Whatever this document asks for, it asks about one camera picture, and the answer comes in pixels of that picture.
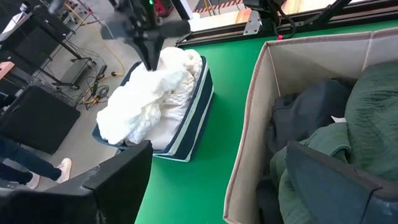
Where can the white smooth garment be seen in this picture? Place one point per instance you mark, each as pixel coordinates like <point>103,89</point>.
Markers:
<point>130,105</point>

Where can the green table mat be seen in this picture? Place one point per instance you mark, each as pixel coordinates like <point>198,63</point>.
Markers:
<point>217,124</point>

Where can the grey base plate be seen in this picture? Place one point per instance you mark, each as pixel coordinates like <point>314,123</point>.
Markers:
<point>74,73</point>

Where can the dark navy garment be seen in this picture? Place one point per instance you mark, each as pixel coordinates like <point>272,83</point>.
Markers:
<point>304,112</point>

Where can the dark green garment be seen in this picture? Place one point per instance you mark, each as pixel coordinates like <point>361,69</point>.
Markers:
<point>373,118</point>

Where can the white textured garment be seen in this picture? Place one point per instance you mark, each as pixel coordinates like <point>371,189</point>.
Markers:
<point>183,93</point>

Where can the person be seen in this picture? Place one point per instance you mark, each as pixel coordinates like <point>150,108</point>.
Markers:
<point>25,158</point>

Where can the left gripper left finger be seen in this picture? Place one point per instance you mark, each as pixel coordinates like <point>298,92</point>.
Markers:
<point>124,180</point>

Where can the black aluminium table frame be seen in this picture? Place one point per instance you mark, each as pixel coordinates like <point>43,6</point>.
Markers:
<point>217,35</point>

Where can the black side table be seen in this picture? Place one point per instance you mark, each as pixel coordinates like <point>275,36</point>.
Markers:
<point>37,118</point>
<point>46,34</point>

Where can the navy fabric bin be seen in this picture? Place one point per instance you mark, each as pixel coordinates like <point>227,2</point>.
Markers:
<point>192,130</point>

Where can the black garment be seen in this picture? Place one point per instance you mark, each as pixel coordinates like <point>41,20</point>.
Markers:
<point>267,205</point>

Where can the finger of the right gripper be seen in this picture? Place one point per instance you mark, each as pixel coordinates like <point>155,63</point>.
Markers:
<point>155,51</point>
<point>145,51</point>

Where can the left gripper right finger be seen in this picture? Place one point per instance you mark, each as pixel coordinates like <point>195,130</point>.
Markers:
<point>329,193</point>

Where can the beige fabric bin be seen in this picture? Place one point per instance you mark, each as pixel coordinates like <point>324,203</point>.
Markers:
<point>311,56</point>

